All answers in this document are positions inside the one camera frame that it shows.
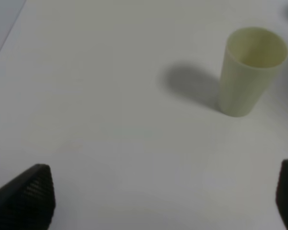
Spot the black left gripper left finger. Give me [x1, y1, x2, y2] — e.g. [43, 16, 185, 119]
[0, 164, 56, 230]

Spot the pale yellow-green plastic cup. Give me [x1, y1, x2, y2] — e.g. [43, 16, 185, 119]
[218, 27, 288, 117]

